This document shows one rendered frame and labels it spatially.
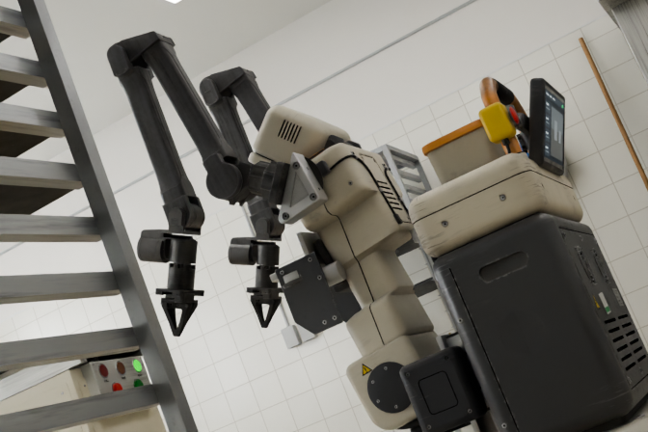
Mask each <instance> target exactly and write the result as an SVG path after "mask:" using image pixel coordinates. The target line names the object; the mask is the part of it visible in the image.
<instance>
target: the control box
mask: <svg viewBox="0 0 648 432"><path fill-rule="evenodd" d="M135 360H137V361H139V363H140V364H141V367H142V369H141V371H138V370H137V369H136V368H135V366H134V361H135ZM118 363H122V364H123V366H124V368H125V373H124V374H121V373H120V372H119V370H118V367H117V364H118ZM101 365H105V366H106V368H107V370H108V375H107V376H106V377H104V376H103V375H102V374H101V373H100V370H99V367H100V366H101ZM80 368H81V371H82V374H83V377H84V378H85V380H86V383H87V386H88V389H89V392H90V395H91V396H94V395H99V394H104V393H107V392H113V391H114V389H113V386H114V384H116V383H119V384H121V386H122V389H123V390H126V389H131V388H135V385H134V382H135V380H137V379H140V380H141V381H142V382H143V384H144V385H149V384H150V381H149V377H148V374H147V372H146V369H145V366H144V363H143V360H142V357H141V356H136V357H128V358H121V359H115V360H107V361H100V362H93V363H88V364H85V365H82V366H81V367H80Z"/></svg>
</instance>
